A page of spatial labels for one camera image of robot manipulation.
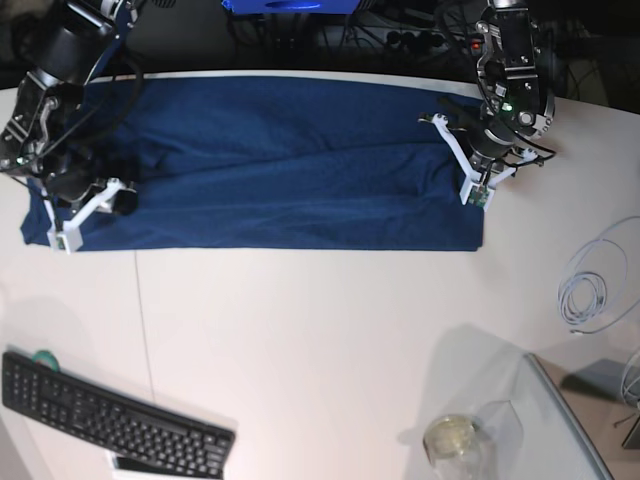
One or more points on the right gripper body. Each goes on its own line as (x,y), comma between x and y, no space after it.
(79,178)

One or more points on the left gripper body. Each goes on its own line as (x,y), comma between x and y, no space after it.
(488,144)

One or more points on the blue long-sleeve t-shirt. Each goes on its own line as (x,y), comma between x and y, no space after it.
(288,163)

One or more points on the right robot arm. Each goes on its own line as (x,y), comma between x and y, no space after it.
(43,146)

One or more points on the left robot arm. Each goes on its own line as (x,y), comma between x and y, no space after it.
(515,92)

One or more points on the green tape roll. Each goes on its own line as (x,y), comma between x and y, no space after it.
(46,359)

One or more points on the white power strip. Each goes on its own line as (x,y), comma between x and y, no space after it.
(424,42)

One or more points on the black computer keyboard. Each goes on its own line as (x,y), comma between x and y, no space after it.
(158,438)

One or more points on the blue box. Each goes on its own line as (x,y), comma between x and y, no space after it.
(246,7)

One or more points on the clear glass jar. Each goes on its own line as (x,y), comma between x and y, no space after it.
(482,445)

